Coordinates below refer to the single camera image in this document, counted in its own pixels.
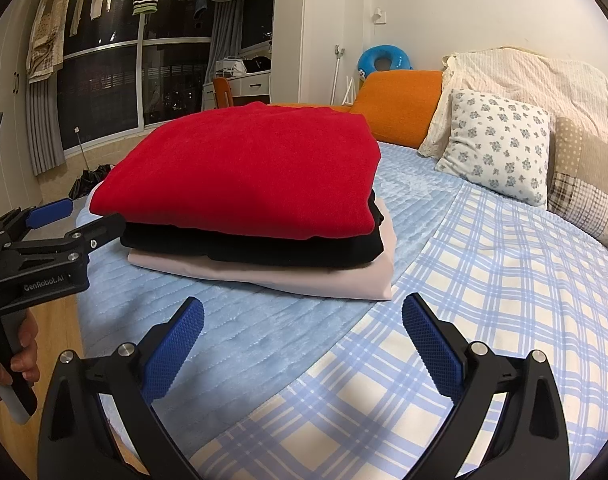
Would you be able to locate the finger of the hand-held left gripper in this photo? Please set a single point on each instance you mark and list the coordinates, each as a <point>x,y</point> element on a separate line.
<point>99,235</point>
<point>49,212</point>

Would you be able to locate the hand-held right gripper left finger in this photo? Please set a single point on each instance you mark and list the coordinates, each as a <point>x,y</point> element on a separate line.
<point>176,355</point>

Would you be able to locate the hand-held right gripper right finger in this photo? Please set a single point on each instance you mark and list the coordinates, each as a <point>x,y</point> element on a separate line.
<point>434,350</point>

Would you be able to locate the red sweater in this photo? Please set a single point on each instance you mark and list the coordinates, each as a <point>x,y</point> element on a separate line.
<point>244,170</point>

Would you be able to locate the person's left hand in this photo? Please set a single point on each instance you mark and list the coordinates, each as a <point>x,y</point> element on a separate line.
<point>28,350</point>

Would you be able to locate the black folded umbrella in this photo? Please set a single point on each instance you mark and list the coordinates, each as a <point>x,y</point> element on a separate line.
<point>91,182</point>

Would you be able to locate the blue plaid bedsheet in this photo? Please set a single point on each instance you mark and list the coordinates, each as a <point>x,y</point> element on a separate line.
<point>484,285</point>

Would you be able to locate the grey curtain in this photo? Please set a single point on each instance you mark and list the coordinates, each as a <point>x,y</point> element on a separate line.
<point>224,50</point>
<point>46,125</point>

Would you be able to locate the light blue quilted bedspread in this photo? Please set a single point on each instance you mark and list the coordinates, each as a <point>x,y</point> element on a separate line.
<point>259,320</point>

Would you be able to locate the pale pink folded garment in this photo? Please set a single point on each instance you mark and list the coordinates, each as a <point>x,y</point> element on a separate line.
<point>334,282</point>

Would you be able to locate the large dark window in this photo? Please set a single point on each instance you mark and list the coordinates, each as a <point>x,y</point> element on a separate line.
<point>109,90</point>

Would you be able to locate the black folded garment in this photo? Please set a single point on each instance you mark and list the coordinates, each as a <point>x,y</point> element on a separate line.
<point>284,252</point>

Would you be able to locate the white wardrobe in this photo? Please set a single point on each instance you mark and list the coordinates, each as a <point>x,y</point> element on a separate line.
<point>11,60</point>

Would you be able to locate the orange chair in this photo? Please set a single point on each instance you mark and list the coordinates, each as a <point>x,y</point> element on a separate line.
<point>223,92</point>

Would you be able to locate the white floral pillow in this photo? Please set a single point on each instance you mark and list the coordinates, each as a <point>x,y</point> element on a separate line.
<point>499,150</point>

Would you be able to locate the white desk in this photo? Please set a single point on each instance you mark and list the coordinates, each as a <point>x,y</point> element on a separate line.
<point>249,82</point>

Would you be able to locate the beige patchwork pillow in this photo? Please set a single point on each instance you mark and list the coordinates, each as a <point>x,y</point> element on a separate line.
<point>584,175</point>

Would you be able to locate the orange upholstered bed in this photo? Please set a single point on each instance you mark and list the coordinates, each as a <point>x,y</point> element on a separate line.
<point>394,105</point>

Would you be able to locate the large cream pillow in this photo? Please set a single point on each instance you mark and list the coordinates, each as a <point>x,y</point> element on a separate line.
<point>534,80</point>

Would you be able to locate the white wall hook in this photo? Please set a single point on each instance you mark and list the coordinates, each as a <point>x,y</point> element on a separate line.
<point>338,51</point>

